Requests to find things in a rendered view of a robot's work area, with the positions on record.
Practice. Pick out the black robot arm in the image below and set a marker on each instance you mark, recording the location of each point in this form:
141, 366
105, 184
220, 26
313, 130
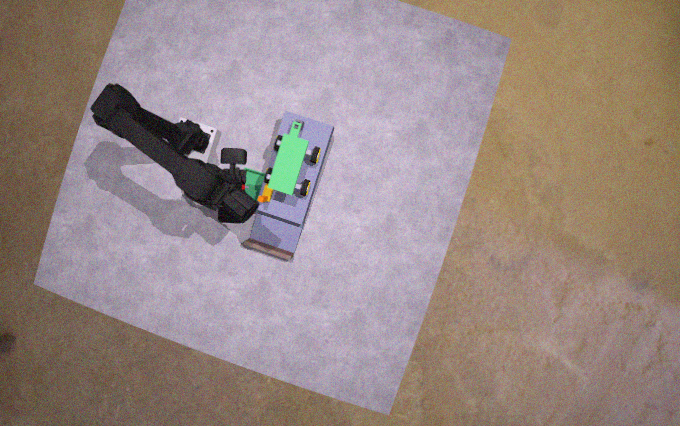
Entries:
117, 110

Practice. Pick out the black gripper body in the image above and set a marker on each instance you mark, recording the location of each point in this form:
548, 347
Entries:
232, 156

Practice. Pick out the green tray floor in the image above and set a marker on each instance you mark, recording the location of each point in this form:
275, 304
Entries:
254, 180

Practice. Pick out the small green trolley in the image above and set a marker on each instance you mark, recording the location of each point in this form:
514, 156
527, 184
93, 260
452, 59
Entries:
291, 151

